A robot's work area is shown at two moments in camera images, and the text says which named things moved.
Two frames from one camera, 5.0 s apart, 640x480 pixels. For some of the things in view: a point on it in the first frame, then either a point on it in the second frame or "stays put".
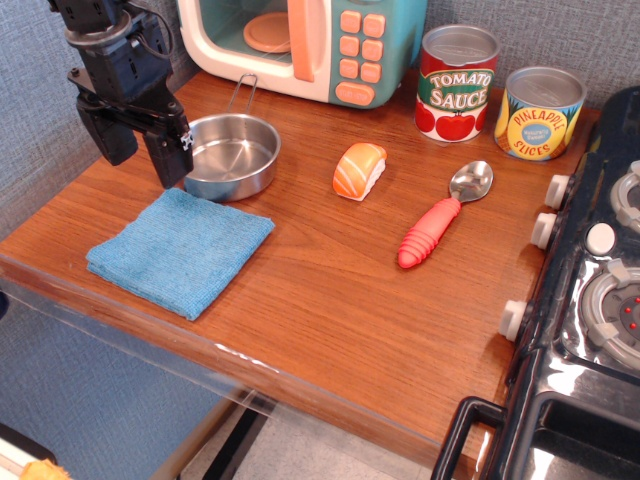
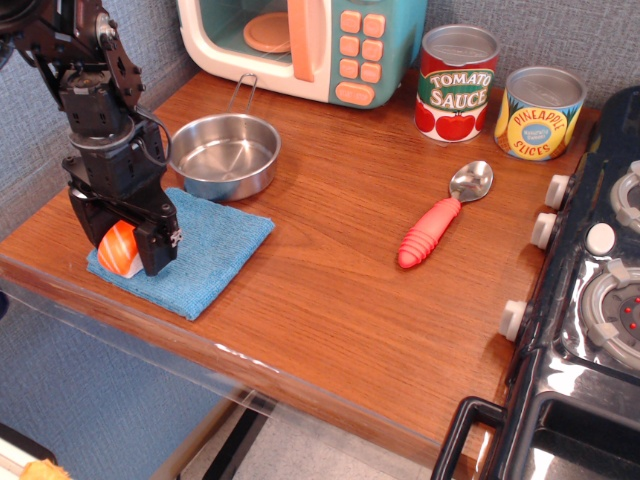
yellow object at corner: x=43 y=470 stays put
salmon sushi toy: x=358 y=170 to x=117 y=251
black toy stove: x=574 y=407 stays put
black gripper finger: x=173 y=153 to x=158 y=248
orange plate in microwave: x=270 y=33 stays put
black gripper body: x=124 y=87 to x=126 y=169
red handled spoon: x=468 y=182 stays put
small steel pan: x=236 y=153 stays put
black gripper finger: x=116 y=138 to x=95 y=219
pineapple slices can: x=540 y=112 stays put
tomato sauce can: x=457 y=67 stays put
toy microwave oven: x=347 y=53 stays put
